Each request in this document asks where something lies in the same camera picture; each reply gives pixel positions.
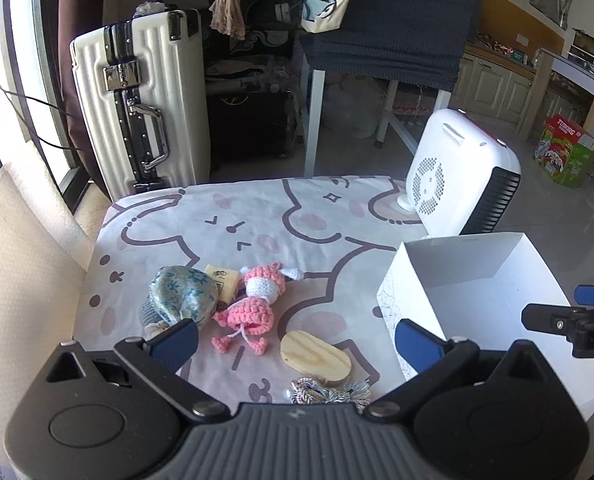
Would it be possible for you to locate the grey plastic bag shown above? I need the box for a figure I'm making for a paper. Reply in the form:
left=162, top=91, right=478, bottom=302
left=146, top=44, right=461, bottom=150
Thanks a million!
left=322, top=72, right=393, bottom=141

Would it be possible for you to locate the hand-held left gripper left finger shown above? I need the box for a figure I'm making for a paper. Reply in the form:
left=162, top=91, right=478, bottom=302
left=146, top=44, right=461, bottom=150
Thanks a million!
left=44, top=318, right=233, bottom=423

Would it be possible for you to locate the dark brown curtain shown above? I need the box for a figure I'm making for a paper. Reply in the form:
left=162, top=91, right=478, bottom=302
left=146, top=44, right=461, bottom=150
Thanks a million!
left=57, top=0, right=108, bottom=186

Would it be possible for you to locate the white cardboard box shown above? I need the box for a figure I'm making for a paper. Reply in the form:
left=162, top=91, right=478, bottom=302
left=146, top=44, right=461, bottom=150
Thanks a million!
left=376, top=231, right=594, bottom=423

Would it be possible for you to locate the red green cardboard box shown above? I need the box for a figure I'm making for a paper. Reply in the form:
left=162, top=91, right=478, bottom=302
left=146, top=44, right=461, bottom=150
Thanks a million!
left=534, top=114, right=594, bottom=190

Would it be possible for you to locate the small yellow packet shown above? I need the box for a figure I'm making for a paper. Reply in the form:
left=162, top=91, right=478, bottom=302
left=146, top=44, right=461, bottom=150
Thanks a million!
left=204, top=263, right=242, bottom=311

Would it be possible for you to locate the wooden counter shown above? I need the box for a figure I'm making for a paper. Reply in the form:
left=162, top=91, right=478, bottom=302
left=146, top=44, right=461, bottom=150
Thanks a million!
left=519, top=47, right=594, bottom=142

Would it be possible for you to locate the beige cabinet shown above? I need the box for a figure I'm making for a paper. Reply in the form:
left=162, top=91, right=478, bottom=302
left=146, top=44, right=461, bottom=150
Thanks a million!
left=452, top=42, right=538, bottom=126

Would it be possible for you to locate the white ribbed suitcase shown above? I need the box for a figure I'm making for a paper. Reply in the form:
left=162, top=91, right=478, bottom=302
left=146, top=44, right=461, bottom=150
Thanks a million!
left=70, top=8, right=212, bottom=201

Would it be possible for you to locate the dark blue covered chair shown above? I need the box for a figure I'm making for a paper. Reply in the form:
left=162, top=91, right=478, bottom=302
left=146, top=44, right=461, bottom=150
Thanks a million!
left=297, top=0, right=485, bottom=178

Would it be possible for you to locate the black bag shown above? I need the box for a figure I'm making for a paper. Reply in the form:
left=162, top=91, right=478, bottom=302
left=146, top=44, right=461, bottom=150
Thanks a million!
left=206, top=90, right=298, bottom=171

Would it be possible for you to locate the oval wooden block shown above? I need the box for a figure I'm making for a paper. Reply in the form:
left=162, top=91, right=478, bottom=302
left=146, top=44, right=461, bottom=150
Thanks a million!
left=280, top=330, right=352, bottom=388

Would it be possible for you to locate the white fan heater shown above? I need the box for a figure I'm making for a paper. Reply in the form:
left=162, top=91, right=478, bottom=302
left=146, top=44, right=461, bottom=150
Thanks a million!
left=396, top=108, right=522, bottom=237

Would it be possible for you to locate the printed cartoon blanket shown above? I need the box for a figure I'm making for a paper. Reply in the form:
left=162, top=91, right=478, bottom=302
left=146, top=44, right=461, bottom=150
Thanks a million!
left=72, top=175, right=430, bottom=407

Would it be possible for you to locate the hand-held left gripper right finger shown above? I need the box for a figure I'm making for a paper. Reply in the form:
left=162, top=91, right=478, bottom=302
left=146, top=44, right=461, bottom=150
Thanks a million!
left=364, top=318, right=552, bottom=418

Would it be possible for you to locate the pink crochet doll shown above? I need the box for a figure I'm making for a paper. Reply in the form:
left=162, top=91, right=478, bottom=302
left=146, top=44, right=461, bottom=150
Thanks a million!
left=211, top=262, right=305, bottom=357

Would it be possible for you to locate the blue floral fabric pouch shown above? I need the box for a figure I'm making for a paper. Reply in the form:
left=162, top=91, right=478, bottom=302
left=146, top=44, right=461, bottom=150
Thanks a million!
left=148, top=265, right=219, bottom=326

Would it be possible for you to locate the grey white rope keychain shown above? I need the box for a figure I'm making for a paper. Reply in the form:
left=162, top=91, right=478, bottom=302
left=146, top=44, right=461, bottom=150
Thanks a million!
left=289, top=377, right=374, bottom=407

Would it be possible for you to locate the dark countertop appliance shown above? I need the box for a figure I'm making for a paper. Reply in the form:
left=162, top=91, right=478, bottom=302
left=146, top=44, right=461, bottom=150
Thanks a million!
left=569, top=27, right=594, bottom=61

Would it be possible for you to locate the black cable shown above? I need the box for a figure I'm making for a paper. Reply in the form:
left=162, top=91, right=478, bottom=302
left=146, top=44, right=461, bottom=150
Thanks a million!
left=0, top=52, right=83, bottom=153

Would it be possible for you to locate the grey knitted item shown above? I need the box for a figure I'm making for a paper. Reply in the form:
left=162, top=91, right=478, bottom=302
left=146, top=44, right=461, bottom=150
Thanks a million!
left=138, top=300, right=174, bottom=341

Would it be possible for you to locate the window frame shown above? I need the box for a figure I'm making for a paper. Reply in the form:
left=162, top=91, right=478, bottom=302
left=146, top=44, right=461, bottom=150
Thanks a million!
left=0, top=0, right=98, bottom=201

